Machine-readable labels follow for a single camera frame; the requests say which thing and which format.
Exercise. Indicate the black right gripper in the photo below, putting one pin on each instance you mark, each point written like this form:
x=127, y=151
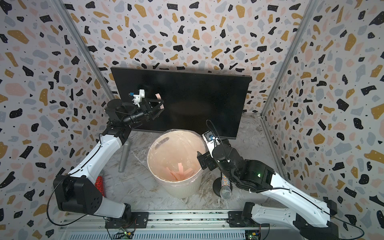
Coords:
x=210, y=160

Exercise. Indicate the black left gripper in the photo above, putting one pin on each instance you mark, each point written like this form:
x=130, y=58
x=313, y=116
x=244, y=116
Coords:
x=146, y=109

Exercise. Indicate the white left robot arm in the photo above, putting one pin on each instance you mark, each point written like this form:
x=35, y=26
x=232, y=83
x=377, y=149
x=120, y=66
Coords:
x=76, y=192

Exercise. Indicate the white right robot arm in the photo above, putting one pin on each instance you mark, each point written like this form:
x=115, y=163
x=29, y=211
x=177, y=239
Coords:
x=309, y=216

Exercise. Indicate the black monitor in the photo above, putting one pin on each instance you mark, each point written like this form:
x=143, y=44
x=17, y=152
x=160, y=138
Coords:
x=190, y=99

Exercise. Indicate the black microphone stand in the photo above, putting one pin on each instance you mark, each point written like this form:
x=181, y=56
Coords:
x=217, y=185

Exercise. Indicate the pink notes in bin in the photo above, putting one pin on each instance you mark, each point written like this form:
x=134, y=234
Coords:
x=180, y=174

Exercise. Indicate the white lined waste bin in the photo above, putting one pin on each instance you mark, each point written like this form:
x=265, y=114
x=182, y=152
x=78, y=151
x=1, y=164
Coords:
x=171, y=148

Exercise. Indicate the multicolour glitter microphone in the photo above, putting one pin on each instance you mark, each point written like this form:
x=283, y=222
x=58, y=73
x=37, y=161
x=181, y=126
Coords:
x=226, y=189

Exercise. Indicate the silver microphone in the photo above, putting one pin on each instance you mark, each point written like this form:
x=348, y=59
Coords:
x=124, y=156

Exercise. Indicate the red glitter microphone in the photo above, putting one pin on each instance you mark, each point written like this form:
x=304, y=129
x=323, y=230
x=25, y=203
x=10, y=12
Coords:
x=99, y=184

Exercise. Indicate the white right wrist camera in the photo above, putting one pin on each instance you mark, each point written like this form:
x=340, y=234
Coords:
x=210, y=140

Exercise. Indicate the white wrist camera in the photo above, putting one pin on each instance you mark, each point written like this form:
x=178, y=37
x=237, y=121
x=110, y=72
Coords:
x=210, y=140
x=137, y=98

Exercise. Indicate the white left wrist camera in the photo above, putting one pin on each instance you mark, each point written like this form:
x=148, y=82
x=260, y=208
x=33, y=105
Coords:
x=137, y=98

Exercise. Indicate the left aluminium corner post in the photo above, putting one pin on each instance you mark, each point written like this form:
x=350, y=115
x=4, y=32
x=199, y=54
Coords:
x=66, y=17

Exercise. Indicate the aluminium corner post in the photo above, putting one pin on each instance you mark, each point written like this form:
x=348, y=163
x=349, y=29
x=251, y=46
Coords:
x=290, y=54
x=66, y=17

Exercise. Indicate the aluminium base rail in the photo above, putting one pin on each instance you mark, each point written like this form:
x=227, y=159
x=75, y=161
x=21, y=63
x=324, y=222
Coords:
x=174, y=225

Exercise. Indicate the right aluminium corner post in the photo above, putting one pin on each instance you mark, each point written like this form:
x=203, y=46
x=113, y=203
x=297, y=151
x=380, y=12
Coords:
x=290, y=54

